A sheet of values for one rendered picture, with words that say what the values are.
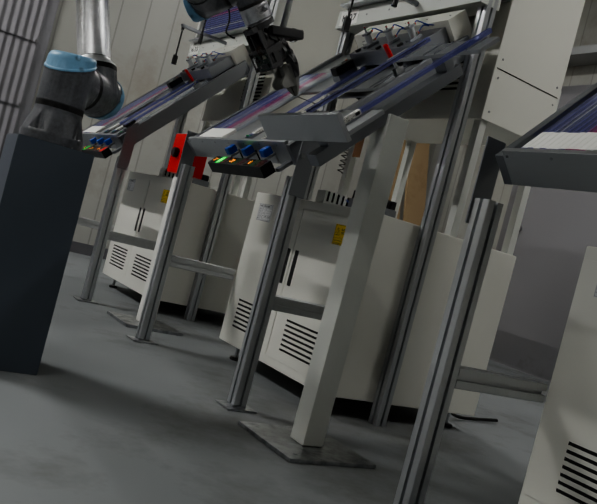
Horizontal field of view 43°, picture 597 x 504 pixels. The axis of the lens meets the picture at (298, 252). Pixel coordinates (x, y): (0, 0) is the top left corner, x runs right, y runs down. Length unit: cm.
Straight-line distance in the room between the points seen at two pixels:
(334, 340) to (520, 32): 126
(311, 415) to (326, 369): 11
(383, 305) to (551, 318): 347
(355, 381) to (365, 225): 65
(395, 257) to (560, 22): 99
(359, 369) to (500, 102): 96
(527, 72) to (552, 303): 328
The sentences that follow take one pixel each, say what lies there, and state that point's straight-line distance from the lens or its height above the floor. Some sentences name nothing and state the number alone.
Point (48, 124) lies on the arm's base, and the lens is 190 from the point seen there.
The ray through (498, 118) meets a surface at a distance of 253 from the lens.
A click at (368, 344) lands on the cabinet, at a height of 23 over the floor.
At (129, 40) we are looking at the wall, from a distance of 585.
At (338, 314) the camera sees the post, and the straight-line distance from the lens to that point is 179.
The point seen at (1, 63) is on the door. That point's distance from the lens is 559.
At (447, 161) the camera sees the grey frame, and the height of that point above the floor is 83.
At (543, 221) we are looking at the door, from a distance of 593.
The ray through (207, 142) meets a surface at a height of 72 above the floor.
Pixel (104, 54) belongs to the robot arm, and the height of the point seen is 82.
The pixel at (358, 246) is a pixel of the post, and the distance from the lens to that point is 179.
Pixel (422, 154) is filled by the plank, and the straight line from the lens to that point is 656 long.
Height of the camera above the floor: 46
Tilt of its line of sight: level
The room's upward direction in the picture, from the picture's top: 15 degrees clockwise
